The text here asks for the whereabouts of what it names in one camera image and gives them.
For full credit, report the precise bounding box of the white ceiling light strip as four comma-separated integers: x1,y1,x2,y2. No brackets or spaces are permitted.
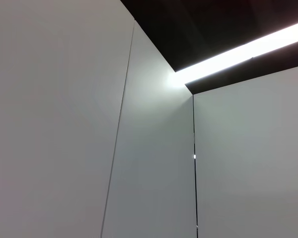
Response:
167,18,298,87

